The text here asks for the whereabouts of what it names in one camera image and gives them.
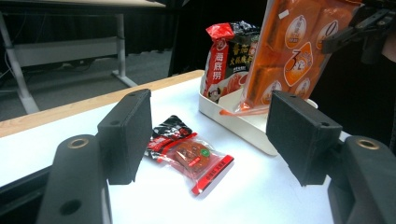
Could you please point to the large black red soup packet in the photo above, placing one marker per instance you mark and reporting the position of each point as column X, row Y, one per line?
column 227, row 62

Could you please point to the orange clear seasoning packet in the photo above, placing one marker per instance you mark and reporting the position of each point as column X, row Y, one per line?
column 289, row 56

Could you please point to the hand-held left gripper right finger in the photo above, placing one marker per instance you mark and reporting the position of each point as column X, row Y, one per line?
column 299, row 137

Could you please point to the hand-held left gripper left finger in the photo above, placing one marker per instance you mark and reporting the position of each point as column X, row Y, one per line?
column 127, row 130

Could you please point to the small red black seasoning packet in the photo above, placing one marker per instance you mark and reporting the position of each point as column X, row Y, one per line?
column 190, row 155

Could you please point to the white plastic container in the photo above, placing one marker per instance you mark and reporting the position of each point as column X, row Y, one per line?
column 243, row 124

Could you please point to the white metal desk frame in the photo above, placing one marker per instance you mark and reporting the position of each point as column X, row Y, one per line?
column 65, row 49

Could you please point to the white table mat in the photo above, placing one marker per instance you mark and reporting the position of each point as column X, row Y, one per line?
column 264, row 193

